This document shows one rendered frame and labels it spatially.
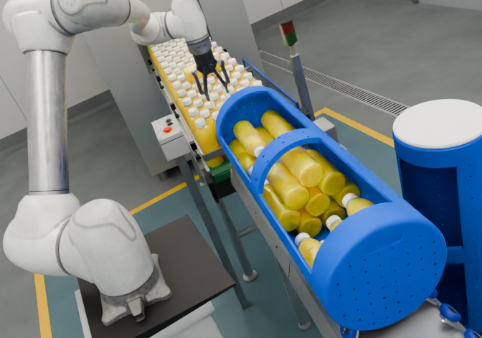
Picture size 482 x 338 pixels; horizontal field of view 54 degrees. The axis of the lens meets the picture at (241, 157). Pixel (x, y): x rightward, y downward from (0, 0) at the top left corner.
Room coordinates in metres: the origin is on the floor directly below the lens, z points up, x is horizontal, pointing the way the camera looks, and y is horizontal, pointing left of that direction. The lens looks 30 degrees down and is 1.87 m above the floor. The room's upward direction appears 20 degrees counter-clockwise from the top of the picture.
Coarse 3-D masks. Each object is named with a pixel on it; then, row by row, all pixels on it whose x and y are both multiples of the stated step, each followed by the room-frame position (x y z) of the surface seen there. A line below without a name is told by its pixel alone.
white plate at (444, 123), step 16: (416, 112) 1.31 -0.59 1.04; (432, 112) 1.28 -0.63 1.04; (448, 112) 1.25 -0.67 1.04; (464, 112) 1.22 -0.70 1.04; (480, 112) 1.19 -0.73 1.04; (400, 128) 1.25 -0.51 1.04; (416, 128) 1.22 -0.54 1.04; (432, 128) 1.19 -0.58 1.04; (448, 128) 1.16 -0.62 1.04; (464, 128) 1.13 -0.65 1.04; (480, 128) 1.11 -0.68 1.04; (416, 144) 1.14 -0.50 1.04; (432, 144) 1.12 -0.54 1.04; (448, 144) 1.09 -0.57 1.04
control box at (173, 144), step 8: (160, 120) 1.83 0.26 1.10; (176, 120) 1.77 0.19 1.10; (176, 128) 1.69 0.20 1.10; (160, 136) 1.68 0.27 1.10; (168, 136) 1.65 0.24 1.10; (176, 136) 1.65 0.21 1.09; (184, 136) 1.66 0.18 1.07; (160, 144) 1.64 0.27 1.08; (168, 144) 1.65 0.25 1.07; (176, 144) 1.65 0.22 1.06; (184, 144) 1.65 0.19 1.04; (168, 152) 1.65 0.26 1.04; (176, 152) 1.65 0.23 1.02; (184, 152) 1.65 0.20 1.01; (168, 160) 1.64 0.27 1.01
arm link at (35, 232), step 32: (32, 0) 1.31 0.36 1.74; (32, 32) 1.28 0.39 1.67; (64, 32) 1.30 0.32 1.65; (32, 64) 1.26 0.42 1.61; (64, 64) 1.29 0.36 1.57; (32, 96) 1.22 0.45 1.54; (64, 96) 1.25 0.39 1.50; (32, 128) 1.18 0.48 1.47; (64, 128) 1.20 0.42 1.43; (32, 160) 1.14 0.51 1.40; (64, 160) 1.16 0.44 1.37; (32, 192) 1.10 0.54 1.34; (64, 192) 1.11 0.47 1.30; (32, 224) 1.03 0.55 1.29; (64, 224) 1.02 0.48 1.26; (32, 256) 0.99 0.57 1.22
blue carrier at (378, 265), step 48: (240, 96) 1.47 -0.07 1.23; (288, 144) 1.06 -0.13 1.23; (336, 144) 1.05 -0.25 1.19; (384, 192) 0.78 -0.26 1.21; (288, 240) 0.83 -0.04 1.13; (336, 240) 0.69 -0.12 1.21; (384, 240) 0.67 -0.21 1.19; (432, 240) 0.68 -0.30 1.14; (336, 288) 0.65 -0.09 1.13; (384, 288) 0.66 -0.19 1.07; (432, 288) 0.67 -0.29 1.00
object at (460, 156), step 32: (416, 160) 1.14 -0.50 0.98; (448, 160) 1.08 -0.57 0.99; (480, 160) 1.08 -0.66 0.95; (416, 192) 1.34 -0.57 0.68; (448, 192) 1.33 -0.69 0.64; (480, 192) 1.08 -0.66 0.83; (448, 224) 1.34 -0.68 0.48; (480, 224) 1.08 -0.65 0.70; (448, 256) 1.10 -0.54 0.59; (480, 256) 1.08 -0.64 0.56; (448, 288) 1.30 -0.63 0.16; (480, 288) 1.08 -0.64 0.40; (480, 320) 1.08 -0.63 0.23
